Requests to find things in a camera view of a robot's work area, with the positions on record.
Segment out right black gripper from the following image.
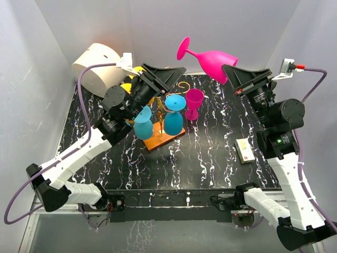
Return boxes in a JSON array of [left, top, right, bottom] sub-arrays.
[[222, 64, 275, 128]]

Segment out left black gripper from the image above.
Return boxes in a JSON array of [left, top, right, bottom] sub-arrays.
[[126, 64, 185, 121]]

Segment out yellow wine glass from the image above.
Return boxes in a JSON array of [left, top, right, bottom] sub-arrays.
[[129, 66, 144, 79], [121, 83, 132, 94]]

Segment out magenta wine glass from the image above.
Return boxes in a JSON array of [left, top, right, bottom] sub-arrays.
[[185, 89, 204, 121], [176, 37, 239, 84]]

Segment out blue wine glass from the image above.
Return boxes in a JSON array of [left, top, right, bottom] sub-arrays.
[[134, 106, 153, 140], [164, 94, 186, 135]]

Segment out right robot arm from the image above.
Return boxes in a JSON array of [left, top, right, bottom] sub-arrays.
[[222, 59, 336, 251]]

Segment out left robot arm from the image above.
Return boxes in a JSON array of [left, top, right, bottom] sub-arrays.
[[26, 64, 186, 212]]

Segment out white cylindrical container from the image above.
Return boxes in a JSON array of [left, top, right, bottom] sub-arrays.
[[72, 43, 126, 98]]

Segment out small white box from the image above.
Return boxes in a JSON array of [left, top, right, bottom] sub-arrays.
[[235, 138, 255, 164]]

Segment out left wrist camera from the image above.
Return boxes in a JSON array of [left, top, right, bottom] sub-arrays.
[[115, 52, 140, 76]]

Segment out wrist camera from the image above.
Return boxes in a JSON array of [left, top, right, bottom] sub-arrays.
[[115, 52, 140, 76], [272, 58, 305, 81]]

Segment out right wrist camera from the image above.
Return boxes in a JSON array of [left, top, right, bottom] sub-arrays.
[[272, 58, 305, 81]]

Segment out gold wire wine glass rack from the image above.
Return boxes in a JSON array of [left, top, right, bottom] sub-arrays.
[[144, 81, 191, 152]]

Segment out aluminium table frame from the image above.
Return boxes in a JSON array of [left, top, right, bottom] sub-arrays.
[[19, 70, 327, 253]]

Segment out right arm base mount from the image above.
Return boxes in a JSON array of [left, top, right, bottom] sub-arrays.
[[210, 193, 254, 215]]

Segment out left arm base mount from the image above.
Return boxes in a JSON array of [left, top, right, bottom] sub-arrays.
[[79, 192, 125, 213]]

